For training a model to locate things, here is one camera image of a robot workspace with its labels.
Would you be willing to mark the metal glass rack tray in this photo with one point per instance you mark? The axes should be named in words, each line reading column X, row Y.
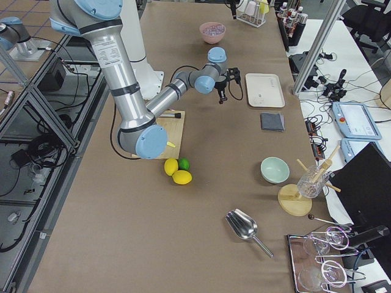
column 317, row 260

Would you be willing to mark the green lime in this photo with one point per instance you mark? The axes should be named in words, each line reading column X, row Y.
column 183, row 164

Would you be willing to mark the aluminium frame post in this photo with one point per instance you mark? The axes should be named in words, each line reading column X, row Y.
column 321, row 37

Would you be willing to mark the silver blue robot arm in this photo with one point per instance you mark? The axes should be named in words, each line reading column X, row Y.
column 100, row 23
column 15, row 37

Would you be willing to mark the blue teach pendant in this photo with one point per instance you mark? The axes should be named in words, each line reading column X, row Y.
column 355, row 121
column 351, row 147

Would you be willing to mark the yellow lemon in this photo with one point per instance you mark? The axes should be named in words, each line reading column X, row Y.
column 182, row 177
column 171, row 166

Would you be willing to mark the pink bowl of ice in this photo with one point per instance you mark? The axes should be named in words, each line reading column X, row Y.
column 212, row 32

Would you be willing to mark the black monitor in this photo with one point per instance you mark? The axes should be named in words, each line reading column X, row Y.
column 365, row 187

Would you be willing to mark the metal ice scoop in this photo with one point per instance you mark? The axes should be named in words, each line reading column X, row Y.
column 245, row 227

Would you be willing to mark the steel cylinder black tip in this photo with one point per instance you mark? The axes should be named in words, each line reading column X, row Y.
column 171, row 115

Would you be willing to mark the clear textured glass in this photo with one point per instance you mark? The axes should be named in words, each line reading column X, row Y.
column 312, row 181

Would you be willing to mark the white cup rack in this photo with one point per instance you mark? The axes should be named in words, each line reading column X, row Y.
column 252, row 12

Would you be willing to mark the cream rectangular tray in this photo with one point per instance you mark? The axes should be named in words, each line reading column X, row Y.
column 264, row 90

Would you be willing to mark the wooden cup stand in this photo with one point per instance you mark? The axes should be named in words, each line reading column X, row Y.
column 289, row 197

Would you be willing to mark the grey folded cloth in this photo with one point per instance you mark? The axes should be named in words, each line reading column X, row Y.
column 272, row 121

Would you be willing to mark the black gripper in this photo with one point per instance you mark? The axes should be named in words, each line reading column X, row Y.
column 220, row 84

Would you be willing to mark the mint green bowl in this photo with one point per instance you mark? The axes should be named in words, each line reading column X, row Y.
column 274, row 170

